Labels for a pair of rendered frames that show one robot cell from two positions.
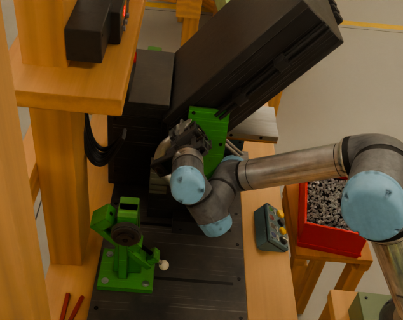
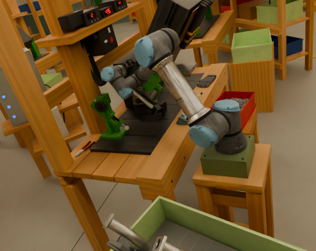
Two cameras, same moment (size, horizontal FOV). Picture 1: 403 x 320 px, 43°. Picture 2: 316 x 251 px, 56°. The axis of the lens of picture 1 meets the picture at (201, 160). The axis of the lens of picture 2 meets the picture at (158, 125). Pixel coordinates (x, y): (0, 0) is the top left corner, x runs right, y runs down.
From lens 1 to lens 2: 111 cm
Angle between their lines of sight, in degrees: 31
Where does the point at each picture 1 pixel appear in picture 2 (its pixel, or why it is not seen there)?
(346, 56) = not seen: outside the picture
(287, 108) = (286, 100)
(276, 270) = (180, 131)
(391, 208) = (143, 47)
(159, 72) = not seen: hidden behind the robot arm
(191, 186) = (105, 72)
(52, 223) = (83, 110)
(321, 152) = not seen: hidden behind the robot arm
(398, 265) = (166, 81)
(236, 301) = (154, 141)
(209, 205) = (117, 82)
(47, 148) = (70, 72)
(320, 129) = (306, 108)
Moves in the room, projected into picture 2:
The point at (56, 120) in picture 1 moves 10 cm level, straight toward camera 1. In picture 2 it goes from (68, 58) to (61, 64)
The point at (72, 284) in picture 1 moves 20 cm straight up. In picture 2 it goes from (93, 139) to (83, 112)
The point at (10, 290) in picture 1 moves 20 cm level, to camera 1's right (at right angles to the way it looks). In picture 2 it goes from (25, 99) to (54, 99)
